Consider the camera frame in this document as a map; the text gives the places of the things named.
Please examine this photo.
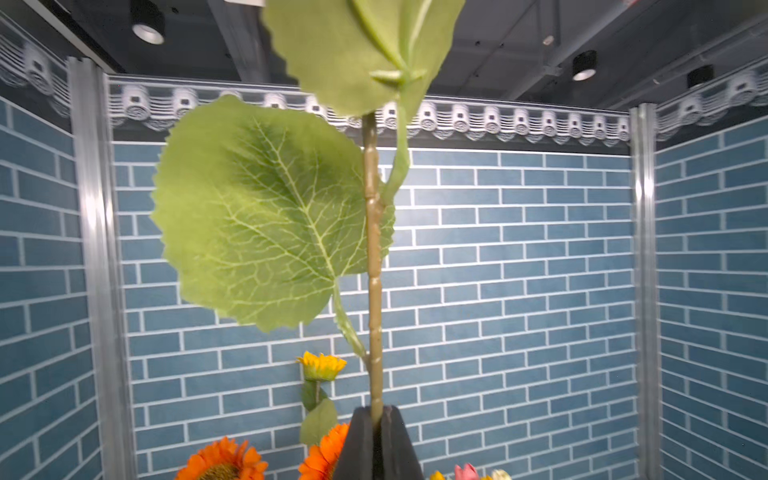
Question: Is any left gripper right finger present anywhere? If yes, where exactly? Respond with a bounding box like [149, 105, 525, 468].
[379, 405, 424, 480]

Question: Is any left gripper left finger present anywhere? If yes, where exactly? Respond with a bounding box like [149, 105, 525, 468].
[332, 407, 374, 480]

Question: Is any yellow sunflower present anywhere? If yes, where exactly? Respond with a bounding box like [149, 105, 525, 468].
[297, 352, 346, 446]
[152, 1, 463, 424]

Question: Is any pink tulip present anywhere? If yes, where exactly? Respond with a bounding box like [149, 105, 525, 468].
[454, 463, 480, 480]

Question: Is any orange gerbera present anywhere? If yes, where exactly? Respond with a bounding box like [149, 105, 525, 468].
[298, 424, 350, 480]
[175, 437, 268, 480]

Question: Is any white lace trim strip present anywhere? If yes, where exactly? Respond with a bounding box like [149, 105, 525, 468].
[1, 36, 767, 147]

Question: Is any ceiling spot light right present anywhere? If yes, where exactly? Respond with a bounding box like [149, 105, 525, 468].
[572, 50, 598, 82]

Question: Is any ceiling spot light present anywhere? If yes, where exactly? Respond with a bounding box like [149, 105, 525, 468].
[572, 50, 598, 82]
[130, 0, 165, 45]

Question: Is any ceiling spot light left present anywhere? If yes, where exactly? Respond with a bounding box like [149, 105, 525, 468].
[130, 0, 165, 45]

